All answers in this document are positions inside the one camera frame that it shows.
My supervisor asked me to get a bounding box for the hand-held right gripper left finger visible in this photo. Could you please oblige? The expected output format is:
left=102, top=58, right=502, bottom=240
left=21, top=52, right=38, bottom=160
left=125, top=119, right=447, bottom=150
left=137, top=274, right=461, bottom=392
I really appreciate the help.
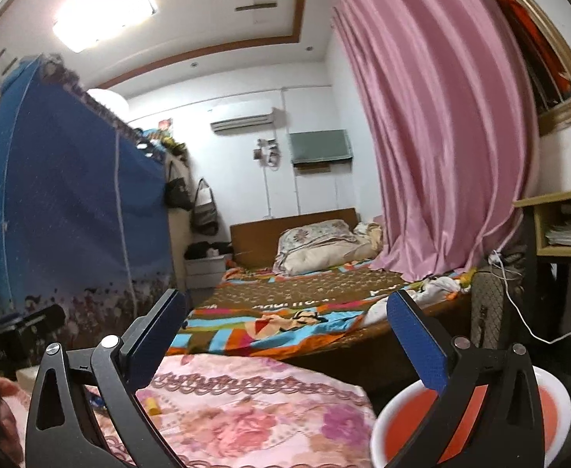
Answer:
left=25, top=287, right=189, bottom=468

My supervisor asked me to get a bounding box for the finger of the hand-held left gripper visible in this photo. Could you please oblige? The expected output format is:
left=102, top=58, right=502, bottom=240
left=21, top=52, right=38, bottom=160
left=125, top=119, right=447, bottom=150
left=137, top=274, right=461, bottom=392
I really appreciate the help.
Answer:
left=18, top=303, right=67, bottom=348

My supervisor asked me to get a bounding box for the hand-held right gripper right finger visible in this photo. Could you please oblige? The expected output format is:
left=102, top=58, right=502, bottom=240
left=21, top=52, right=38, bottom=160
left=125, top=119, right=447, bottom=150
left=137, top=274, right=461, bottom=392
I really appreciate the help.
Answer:
left=385, top=289, right=546, bottom=468

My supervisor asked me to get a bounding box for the red basin with white rim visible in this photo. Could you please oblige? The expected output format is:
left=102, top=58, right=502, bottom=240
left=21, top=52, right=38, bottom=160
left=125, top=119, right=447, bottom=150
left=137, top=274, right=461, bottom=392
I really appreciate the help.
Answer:
left=370, top=365, right=571, bottom=468

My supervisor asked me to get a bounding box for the white crumpled cloth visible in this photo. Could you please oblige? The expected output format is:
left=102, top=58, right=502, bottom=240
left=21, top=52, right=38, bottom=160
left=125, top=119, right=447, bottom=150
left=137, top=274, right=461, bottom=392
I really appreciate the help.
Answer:
left=366, top=275, right=472, bottom=325

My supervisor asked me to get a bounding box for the mesh chair back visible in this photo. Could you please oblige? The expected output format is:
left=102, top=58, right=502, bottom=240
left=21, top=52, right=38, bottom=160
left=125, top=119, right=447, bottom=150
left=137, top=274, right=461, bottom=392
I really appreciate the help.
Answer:
left=470, top=268, right=527, bottom=352

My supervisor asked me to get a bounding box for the white nightstand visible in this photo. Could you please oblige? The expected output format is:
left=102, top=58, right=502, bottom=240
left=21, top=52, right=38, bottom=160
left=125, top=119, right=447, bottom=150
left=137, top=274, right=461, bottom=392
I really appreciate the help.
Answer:
left=184, top=251, right=235, bottom=289

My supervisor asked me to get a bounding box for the dark clothes pile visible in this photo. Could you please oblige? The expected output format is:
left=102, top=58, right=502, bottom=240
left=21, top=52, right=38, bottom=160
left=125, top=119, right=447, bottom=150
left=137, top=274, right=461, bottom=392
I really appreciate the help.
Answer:
left=184, top=240, right=234, bottom=260

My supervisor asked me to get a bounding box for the blue fabric wardrobe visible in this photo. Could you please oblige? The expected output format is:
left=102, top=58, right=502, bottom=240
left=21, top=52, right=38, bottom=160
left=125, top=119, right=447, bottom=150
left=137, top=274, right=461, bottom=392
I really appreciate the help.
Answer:
left=0, top=53, right=179, bottom=352

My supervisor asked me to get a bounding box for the bed with colourful blanket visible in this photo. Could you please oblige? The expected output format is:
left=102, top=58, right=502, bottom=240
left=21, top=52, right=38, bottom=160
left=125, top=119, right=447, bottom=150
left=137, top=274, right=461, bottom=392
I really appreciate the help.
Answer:
left=166, top=258, right=476, bottom=366

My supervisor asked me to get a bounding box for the pink floral blanket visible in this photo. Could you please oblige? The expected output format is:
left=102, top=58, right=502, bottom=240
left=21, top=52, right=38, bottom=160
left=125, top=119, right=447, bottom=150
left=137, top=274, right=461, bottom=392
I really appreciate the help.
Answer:
left=0, top=351, right=379, bottom=468

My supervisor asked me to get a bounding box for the grey hanging tote bag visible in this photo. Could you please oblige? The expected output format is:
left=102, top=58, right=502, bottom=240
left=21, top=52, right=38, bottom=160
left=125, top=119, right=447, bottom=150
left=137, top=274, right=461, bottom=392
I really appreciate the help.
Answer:
left=189, top=178, right=220, bottom=237

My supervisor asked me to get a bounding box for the floral pillow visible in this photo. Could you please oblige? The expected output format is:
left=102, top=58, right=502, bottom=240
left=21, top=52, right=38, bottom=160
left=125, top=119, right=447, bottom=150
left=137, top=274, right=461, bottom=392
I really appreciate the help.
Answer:
left=272, top=219, right=384, bottom=276

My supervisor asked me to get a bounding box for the black hanging bag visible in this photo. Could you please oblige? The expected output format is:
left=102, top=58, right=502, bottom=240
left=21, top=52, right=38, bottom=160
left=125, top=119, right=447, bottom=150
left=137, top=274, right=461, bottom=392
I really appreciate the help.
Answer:
left=163, top=158, right=195, bottom=213

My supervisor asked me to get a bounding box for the wooden headboard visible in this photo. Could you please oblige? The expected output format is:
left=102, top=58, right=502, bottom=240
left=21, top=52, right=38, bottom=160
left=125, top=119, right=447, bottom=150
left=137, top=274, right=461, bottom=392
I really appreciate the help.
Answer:
left=230, top=207, right=362, bottom=270

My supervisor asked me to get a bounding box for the wooden desk shelf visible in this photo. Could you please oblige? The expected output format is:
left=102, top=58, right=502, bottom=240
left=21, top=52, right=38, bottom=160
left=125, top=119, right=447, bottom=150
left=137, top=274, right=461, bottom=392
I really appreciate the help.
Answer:
left=512, top=189, right=571, bottom=260

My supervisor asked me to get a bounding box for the pink curtain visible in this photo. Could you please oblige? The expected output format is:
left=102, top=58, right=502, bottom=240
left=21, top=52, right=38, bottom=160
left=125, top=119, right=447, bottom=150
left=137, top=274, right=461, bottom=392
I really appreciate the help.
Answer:
left=332, top=0, right=542, bottom=284

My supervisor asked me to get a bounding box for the white round lamp shade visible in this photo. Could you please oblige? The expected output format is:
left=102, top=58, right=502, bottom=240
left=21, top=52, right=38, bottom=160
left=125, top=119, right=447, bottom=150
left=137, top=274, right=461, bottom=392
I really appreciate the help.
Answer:
left=87, top=88, right=129, bottom=122

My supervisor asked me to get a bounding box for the white air conditioner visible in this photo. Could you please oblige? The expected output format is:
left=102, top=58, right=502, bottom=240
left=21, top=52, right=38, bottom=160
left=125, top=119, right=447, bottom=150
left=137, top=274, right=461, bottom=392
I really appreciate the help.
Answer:
left=210, top=113, right=275, bottom=133

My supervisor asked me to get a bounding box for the square ceiling light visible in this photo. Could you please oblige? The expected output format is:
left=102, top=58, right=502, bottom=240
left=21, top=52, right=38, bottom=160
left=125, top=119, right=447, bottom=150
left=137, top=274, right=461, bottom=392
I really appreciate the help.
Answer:
left=51, top=0, right=160, bottom=53

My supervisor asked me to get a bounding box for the white cable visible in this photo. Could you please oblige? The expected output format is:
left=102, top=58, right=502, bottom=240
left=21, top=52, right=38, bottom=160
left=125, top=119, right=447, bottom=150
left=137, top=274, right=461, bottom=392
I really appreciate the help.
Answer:
left=490, top=250, right=571, bottom=344

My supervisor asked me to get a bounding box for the green cloth-covered wall unit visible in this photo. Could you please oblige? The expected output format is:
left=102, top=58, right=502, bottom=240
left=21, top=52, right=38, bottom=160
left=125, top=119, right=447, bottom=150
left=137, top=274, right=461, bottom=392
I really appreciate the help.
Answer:
left=288, top=129, right=355, bottom=165

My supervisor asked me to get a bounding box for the framed wall picture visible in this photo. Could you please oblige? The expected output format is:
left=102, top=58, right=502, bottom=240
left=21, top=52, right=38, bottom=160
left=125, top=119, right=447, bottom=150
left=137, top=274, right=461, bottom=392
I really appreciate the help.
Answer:
left=475, top=0, right=571, bottom=122

